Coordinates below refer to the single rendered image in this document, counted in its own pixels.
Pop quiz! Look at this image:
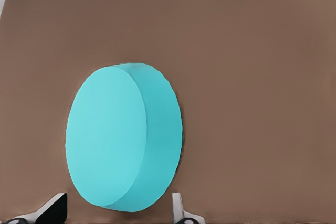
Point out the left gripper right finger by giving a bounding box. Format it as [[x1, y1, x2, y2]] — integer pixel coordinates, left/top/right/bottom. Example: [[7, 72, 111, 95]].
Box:
[[172, 192, 206, 224]]

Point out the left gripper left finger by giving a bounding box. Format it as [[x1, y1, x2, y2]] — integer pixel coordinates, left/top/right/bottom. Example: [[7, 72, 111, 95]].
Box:
[[5, 192, 68, 224]]

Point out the blue plate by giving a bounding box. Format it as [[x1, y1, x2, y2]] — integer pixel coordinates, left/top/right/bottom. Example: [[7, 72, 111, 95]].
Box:
[[65, 62, 184, 213]]

